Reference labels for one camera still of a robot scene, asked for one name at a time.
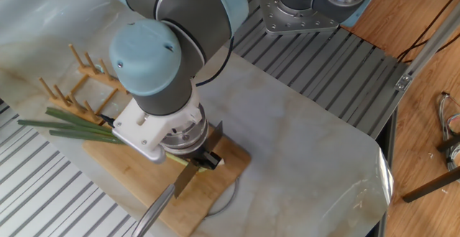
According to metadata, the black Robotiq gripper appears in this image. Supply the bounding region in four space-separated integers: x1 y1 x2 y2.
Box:
168 139 224 173

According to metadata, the steel kitchen knife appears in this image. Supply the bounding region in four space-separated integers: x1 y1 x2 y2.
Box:
135 121 225 237

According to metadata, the green garlic stalk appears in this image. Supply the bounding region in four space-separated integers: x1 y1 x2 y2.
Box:
18 106 225 172

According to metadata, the bamboo cutting board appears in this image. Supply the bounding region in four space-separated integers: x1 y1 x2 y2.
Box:
83 115 252 236

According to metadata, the white marble pattern mat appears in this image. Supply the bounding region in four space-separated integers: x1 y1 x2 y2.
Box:
0 0 395 237

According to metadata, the wooden slotted rack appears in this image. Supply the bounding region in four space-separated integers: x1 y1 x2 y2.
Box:
38 43 129 126

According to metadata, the black bar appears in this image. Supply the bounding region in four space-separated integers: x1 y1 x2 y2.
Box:
402 169 460 204

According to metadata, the metal wire board loop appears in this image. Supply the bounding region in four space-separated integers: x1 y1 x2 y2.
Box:
207 180 239 216

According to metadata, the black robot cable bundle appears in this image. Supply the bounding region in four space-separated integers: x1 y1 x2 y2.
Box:
194 34 236 88

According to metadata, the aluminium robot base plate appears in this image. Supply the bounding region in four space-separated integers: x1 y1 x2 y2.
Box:
259 0 340 36

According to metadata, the black floor cable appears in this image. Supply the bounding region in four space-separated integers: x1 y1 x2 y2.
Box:
397 6 460 62

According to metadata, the aluminium frame post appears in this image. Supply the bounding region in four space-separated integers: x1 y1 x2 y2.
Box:
394 20 460 91

